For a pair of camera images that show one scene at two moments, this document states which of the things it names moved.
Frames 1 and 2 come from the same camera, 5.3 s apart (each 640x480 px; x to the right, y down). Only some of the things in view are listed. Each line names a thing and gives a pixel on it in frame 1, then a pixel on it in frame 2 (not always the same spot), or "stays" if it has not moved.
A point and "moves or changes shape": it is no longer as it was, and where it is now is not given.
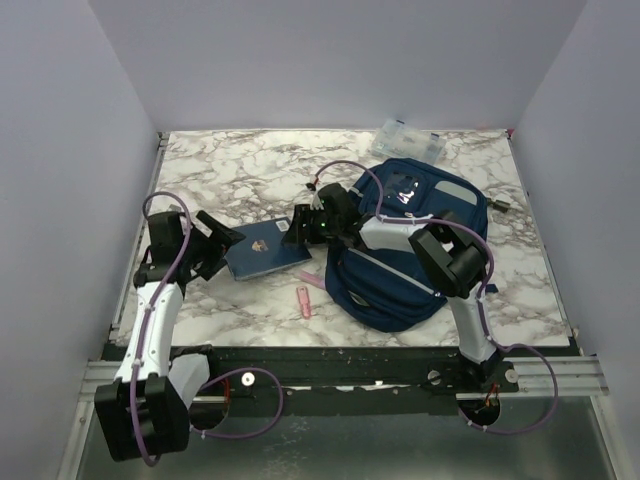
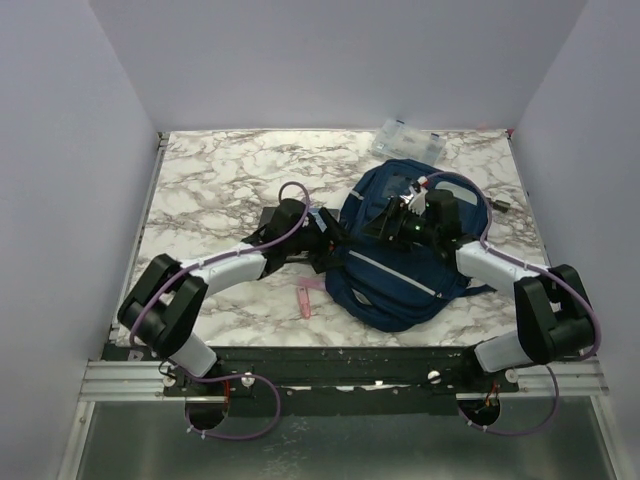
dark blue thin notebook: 262,249 moves or changes shape
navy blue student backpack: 384,290 stays
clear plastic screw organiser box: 400,139 stays
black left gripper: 222,238 to 334,236
